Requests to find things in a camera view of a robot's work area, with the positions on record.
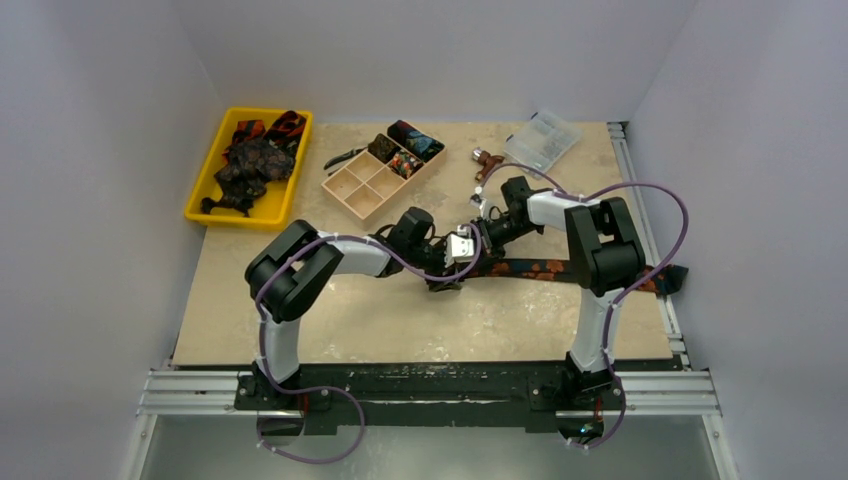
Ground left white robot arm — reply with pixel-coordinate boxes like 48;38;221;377
245;207;481;409

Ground rolled blue floral tie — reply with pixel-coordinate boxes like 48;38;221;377
387;120;445;162

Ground brown metal pipe fitting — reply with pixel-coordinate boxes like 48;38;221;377
471;148;505;184

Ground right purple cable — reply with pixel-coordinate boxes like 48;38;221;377
471;162;690;452

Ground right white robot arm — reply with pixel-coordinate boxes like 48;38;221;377
472;177;646;407

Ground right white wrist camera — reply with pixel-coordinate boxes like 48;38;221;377
469;186;502;221

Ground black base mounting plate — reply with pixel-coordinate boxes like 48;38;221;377
233;360;627;439

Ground dark patterned tie pile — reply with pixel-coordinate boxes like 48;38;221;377
200;140;295;218

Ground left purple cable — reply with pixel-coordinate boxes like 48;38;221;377
254;222;484;465

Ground wooden compartment box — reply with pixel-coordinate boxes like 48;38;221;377
321;140;447;220

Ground clear plastic organizer box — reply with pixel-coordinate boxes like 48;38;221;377
503;110;583;173

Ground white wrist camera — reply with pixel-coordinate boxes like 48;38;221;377
469;186;502;221
444;226;476;267

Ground rolled olive patterned tie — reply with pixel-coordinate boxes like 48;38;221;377
366;133;401;164

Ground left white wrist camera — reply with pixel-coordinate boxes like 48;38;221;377
444;226;476;267

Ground rolled colourful floral tie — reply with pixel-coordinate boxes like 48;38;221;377
387;150;424;180

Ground black pliers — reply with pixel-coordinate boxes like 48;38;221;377
323;147;366;176

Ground yellow plastic bin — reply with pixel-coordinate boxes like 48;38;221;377
184;107;313;231

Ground red black striped tie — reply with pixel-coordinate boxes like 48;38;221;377
222;110;309;159

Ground purple cable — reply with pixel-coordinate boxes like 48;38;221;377
471;162;690;452
254;222;484;465

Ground dark orange floral tie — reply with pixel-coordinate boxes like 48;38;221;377
457;258;689;296

